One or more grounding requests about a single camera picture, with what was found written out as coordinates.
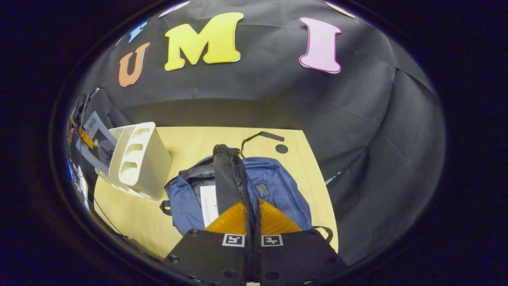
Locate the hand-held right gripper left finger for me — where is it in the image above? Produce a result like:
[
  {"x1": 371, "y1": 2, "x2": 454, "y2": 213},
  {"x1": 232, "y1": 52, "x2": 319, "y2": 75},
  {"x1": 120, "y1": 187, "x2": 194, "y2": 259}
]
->
[{"x1": 160, "y1": 202, "x2": 254, "y2": 286}]

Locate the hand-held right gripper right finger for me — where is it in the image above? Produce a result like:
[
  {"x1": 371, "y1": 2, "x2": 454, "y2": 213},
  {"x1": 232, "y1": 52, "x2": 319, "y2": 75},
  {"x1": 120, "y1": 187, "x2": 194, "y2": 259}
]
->
[{"x1": 253, "y1": 200, "x2": 350, "y2": 286}]

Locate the grey book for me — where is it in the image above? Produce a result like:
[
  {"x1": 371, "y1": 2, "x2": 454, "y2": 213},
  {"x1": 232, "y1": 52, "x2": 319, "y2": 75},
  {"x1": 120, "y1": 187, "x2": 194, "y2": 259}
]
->
[{"x1": 75, "y1": 111, "x2": 118, "y2": 176}]

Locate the white book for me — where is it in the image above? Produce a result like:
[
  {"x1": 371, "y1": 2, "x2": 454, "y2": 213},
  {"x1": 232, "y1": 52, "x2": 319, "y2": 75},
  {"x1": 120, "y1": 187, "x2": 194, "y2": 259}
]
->
[{"x1": 200, "y1": 185, "x2": 219, "y2": 228}]

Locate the blue schoolbag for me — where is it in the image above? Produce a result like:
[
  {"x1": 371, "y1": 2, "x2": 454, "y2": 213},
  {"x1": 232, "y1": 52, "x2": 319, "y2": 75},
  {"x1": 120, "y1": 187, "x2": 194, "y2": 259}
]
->
[{"x1": 160, "y1": 131, "x2": 334, "y2": 243}]

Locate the white plastic bookshelf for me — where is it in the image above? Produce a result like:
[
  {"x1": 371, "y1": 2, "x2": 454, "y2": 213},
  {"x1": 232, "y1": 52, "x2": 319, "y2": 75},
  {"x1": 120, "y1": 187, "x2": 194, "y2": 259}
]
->
[{"x1": 95, "y1": 122, "x2": 173, "y2": 201}]

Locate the black cable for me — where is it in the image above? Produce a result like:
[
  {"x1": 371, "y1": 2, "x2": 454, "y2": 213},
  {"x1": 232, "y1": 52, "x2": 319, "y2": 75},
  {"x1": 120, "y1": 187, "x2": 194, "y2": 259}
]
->
[
  {"x1": 69, "y1": 85, "x2": 104, "y2": 133},
  {"x1": 90, "y1": 187, "x2": 137, "y2": 249}
]

